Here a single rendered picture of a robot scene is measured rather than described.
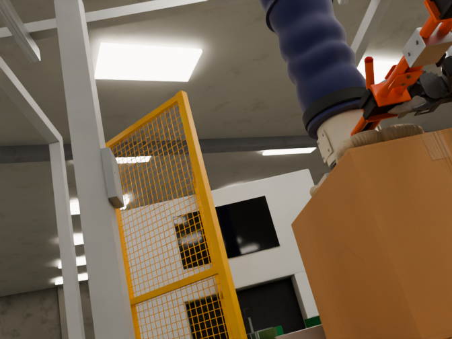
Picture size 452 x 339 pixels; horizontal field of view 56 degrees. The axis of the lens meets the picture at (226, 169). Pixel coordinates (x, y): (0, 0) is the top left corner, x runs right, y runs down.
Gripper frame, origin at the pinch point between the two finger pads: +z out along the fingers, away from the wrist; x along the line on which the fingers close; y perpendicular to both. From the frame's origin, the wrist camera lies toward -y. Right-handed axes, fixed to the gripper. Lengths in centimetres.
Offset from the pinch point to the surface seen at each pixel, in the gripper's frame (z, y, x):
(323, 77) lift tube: 5.4, 17.9, 19.3
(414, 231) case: 9.5, -4.8, -33.0
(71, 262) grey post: 180, 344, 64
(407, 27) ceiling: -296, 383, 292
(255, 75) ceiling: -79, 426, 291
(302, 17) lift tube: 4.5, 18.4, 42.7
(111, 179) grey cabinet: 90, 128, 50
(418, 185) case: 4.7, -4.6, -24.0
